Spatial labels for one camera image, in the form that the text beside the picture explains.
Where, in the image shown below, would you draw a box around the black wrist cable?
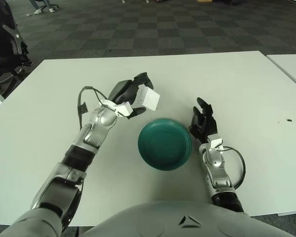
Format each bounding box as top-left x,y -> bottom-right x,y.
76,86 -> 109,129
222,146 -> 246,191

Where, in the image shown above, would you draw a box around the silver robot torso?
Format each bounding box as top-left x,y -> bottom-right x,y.
78,200 -> 296,237

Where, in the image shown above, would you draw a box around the seated person legs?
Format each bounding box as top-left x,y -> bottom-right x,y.
28,0 -> 57,14

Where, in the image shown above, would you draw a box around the white charger block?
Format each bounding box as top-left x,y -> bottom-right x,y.
135,85 -> 161,112

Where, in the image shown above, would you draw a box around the black and silver office chair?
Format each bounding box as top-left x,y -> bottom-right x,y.
0,0 -> 34,92

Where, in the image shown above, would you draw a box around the green round plate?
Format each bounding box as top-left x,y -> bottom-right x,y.
138,118 -> 192,171

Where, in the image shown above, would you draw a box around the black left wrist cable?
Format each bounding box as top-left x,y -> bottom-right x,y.
76,86 -> 109,129

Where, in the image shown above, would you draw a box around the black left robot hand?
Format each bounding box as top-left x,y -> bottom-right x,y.
108,72 -> 154,120

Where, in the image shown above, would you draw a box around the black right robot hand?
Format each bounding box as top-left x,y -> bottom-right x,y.
188,97 -> 218,143

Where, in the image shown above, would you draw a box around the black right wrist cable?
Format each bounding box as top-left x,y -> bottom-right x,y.
222,146 -> 246,191

